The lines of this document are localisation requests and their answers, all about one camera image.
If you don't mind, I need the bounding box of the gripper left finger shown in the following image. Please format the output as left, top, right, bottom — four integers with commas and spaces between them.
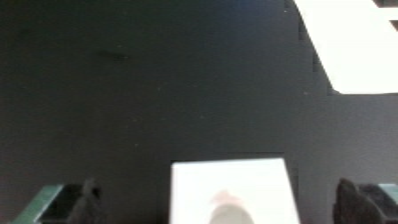
11, 178, 106, 224

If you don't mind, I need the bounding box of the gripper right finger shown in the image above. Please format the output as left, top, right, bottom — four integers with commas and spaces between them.
334, 179, 398, 224

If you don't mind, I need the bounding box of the white chair leg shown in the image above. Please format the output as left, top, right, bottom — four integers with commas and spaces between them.
169, 158, 300, 224

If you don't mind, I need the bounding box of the white marker sheet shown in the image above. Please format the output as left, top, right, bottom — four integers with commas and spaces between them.
295, 0, 398, 94

